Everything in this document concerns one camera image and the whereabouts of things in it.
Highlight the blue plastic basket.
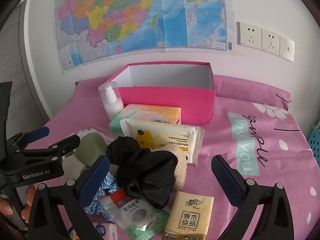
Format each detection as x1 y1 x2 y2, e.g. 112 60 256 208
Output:
308 126 320 166

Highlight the person's left hand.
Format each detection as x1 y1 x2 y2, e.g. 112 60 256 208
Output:
1 184 36 224

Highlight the grey wooden door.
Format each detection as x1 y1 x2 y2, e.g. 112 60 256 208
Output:
1 1 49 138

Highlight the medical tape bag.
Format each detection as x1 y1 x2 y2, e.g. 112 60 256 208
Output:
99 189 170 239

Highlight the white wall socket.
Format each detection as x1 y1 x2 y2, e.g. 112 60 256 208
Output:
238 22 262 49
261 28 280 56

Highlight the pink floral tissue pack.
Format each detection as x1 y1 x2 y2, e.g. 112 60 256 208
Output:
68 221 118 240

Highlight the colourful wall map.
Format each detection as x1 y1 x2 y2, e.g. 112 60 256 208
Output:
54 0 236 70

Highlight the blue checked scrunchie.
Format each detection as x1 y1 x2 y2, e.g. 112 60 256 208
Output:
84 172 119 223

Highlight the white pump bottle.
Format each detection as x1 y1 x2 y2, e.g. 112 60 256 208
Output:
98 81 124 121

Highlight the yellow wet wipes pack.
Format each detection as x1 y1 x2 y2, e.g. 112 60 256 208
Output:
120 119 205 165

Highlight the black scrunchie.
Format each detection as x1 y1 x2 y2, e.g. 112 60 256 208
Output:
106 137 178 209

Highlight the green frog plush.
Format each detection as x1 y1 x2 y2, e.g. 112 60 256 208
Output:
61 132 108 184

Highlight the pastel tissue pack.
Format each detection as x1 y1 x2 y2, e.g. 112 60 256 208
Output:
109 104 181 138

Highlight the pink printed bedsheet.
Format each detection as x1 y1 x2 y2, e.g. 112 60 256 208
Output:
26 74 320 240

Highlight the yellow pocket tissue pack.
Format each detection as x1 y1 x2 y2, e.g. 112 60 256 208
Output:
162 191 214 240

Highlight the beige teddy bear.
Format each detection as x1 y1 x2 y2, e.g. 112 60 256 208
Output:
151 144 187 191

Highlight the white wall switch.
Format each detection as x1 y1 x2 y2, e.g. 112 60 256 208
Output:
279 35 295 62

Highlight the pink cardboard box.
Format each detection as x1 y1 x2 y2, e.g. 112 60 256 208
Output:
107 61 216 125

